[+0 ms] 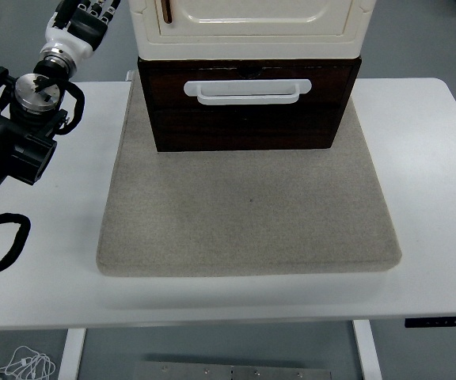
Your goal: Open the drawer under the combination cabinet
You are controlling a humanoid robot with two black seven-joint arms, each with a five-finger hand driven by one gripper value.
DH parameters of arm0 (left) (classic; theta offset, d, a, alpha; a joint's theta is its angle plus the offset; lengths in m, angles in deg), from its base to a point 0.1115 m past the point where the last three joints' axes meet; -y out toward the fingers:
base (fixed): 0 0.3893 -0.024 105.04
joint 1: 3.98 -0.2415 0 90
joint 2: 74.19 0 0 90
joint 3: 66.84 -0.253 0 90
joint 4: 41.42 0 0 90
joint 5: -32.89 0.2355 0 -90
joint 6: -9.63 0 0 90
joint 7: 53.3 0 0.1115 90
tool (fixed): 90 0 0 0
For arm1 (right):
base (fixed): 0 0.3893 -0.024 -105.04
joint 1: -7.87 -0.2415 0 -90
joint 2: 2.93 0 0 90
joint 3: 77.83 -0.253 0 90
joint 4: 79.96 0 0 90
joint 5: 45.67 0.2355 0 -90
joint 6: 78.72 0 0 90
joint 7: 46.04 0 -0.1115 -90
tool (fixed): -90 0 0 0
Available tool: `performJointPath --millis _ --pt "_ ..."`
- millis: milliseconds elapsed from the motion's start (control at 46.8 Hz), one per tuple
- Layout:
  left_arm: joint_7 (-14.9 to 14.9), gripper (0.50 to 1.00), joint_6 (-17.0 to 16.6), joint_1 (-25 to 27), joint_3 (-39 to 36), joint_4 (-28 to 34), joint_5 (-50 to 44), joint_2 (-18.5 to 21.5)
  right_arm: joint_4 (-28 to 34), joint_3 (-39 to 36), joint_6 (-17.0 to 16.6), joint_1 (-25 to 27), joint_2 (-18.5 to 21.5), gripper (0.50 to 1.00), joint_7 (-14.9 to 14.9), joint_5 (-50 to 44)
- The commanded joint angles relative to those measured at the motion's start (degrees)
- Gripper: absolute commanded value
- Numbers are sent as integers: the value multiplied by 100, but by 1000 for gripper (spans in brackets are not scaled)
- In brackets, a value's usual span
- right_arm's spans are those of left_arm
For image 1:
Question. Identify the dark wooden drawer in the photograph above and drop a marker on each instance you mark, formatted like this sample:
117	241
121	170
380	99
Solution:
251	126

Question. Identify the beige fabric mat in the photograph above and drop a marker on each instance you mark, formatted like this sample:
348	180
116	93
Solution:
251	217

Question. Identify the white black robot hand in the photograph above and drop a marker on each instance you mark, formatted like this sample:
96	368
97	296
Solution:
73	37

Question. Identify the white table leg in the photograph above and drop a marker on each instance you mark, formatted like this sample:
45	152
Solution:
367	350
71	352

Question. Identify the black table control panel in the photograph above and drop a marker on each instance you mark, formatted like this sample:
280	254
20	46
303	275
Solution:
442	321

